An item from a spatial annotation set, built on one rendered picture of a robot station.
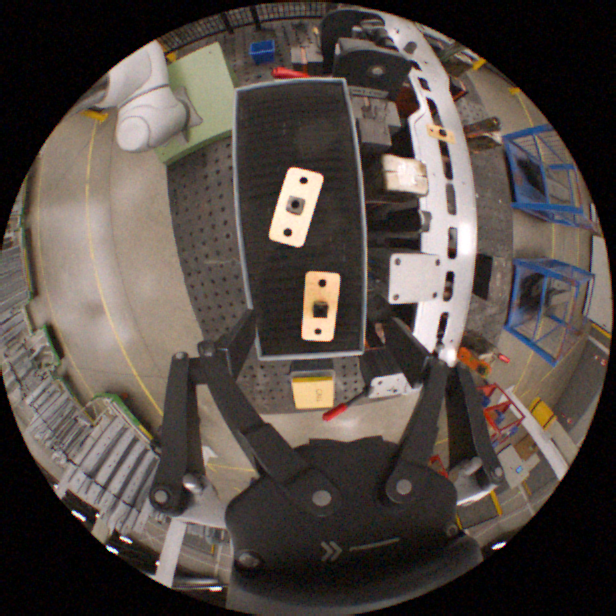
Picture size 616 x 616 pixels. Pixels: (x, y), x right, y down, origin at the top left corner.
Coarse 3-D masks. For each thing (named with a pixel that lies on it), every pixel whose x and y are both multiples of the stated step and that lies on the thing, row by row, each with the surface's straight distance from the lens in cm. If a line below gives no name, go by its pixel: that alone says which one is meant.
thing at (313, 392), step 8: (328, 376) 30; (296, 384) 30; (304, 384) 30; (312, 384) 30; (320, 384) 30; (328, 384) 30; (296, 392) 31; (304, 392) 31; (312, 392) 31; (320, 392) 31; (328, 392) 31; (296, 400) 32; (304, 400) 32; (312, 400) 32; (320, 400) 32; (328, 400) 32
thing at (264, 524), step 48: (336, 480) 8; (432, 480) 9; (240, 528) 7; (288, 528) 7; (336, 528) 7; (384, 528) 8; (432, 528) 8; (240, 576) 7; (288, 576) 6; (336, 576) 6; (384, 576) 5; (432, 576) 5
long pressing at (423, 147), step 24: (408, 24) 102; (432, 72) 75; (432, 96) 64; (408, 120) 52; (432, 120) 58; (456, 120) 64; (432, 144) 53; (456, 144) 59; (432, 168) 50; (456, 168) 55; (432, 192) 48; (456, 192) 52; (432, 216) 46; (456, 216) 51; (432, 240) 46; (456, 240) 51; (456, 264) 51; (456, 288) 53; (432, 312) 50; (456, 312) 56; (432, 336) 54; (456, 336) 60; (408, 384) 60
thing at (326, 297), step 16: (320, 272) 22; (320, 288) 22; (336, 288) 22; (304, 304) 23; (320, 304) 22; (336, 304) 23; (304, 320) 23; (320, 320) 23; (304, 336) 24; (320, 336) 24
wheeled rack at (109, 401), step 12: (96, 396) 436; (108, 396) 372; (120, 396) 366; (84, 408) 429; (108, 408) 412; (120, 408) 365; (96, 420) 340; (132, 420) 369; (144, 432) 380; (60, 456) 429; (156, 456) 454; (72, 468) 438
